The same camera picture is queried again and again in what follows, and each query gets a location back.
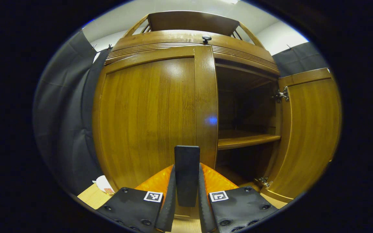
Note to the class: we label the black round drawer knob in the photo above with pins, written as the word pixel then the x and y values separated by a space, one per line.
pixel 206 39

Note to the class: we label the metal door hinge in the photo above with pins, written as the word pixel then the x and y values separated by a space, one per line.
pixel 265 182
pixel 281 94

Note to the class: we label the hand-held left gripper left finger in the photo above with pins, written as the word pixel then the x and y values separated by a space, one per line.
pixel 168 210

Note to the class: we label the white crumpled paper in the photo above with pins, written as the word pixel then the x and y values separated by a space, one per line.
pixel 103 185

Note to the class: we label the wooden shoe cabinet door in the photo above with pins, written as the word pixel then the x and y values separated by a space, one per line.
pixel 312 129
pixel 147 113

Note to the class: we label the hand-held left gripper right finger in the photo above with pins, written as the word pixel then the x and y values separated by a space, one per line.
pixel 204 213

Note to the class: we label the wooden inner cabinet shelf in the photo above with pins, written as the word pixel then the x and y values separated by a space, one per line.
pixel 244 138

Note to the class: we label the wooden cabinet drawer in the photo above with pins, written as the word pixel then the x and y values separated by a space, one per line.
pixel 173 38

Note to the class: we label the black backdrop cloth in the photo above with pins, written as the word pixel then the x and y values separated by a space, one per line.
pixel 63 113

